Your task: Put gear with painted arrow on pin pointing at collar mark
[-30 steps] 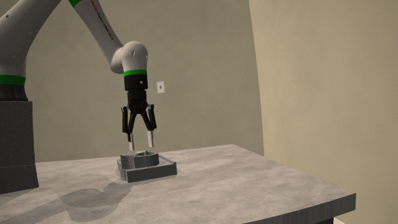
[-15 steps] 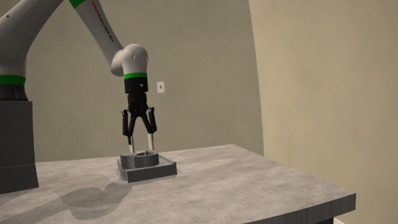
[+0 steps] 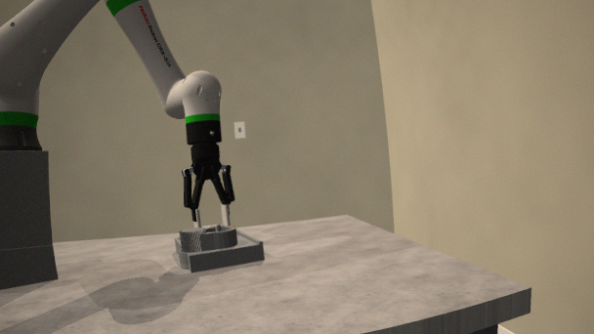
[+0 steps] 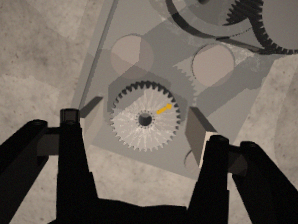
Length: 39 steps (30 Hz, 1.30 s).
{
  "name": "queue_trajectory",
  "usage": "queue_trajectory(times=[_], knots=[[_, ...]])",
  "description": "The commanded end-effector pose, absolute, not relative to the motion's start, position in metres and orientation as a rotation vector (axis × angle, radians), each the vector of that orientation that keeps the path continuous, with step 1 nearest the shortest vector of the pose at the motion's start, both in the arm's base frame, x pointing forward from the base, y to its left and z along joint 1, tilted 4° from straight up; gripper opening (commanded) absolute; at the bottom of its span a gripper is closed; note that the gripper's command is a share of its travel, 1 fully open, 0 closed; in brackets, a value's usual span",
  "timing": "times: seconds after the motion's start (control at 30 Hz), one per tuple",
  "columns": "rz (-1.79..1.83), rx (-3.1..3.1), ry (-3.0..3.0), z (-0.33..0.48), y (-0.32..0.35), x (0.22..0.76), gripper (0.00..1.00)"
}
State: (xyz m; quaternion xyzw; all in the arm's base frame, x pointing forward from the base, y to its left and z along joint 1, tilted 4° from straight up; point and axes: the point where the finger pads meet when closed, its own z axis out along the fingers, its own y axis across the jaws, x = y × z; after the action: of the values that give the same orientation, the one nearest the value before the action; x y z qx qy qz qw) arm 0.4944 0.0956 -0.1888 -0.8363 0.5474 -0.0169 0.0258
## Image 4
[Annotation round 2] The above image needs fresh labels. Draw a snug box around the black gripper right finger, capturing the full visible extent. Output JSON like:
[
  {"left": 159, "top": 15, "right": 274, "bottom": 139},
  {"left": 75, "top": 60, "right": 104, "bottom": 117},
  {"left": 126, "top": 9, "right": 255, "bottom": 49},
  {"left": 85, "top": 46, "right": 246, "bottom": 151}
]
[{"left": 182, "top": 107, "right": 298, "bottom": 224}]

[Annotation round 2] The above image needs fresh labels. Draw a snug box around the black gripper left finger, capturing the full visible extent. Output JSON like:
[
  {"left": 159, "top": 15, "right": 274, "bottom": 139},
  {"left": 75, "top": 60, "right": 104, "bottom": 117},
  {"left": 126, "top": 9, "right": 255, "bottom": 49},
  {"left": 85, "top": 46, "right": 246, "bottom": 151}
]
[{"left": 0, "top": 96, "right": 107, "bottom": 224}]

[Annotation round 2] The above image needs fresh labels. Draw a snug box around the light grey toothed gear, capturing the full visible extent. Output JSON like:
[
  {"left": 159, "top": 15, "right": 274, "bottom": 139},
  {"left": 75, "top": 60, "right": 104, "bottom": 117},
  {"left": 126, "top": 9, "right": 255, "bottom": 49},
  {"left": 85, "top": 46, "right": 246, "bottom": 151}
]
[{"left": 109, "top": 80, "right": 181, "bottom": 152}]

